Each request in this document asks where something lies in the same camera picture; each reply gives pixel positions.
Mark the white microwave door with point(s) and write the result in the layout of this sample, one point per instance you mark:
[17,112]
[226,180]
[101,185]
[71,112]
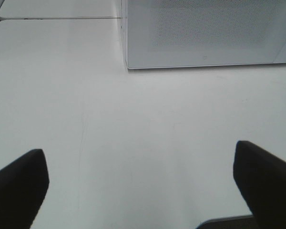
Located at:
[189,33]

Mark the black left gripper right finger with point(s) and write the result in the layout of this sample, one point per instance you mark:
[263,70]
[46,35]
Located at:
[261,179]

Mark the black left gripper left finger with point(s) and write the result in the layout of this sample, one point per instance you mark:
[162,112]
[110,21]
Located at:
[23,187]

